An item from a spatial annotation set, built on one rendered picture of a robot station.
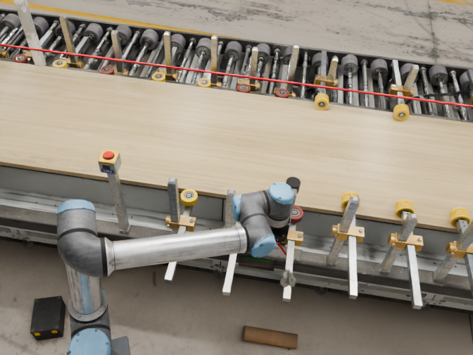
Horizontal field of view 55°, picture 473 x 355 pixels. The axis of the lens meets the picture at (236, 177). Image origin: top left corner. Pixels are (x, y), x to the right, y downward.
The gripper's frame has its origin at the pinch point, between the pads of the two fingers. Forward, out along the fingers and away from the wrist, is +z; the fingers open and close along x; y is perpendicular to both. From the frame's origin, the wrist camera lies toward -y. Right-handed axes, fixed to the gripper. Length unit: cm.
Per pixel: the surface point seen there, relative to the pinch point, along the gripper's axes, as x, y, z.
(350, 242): 11.7, 35.4, 3.5
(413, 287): -5, 60, 4
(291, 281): -6.2, 12.6, 12.9
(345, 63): 165, 35, 15
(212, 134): 71, -37, 9
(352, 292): -11.9, 36.2, 3.5
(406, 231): 16, 57, -4
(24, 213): 15, -121, 29
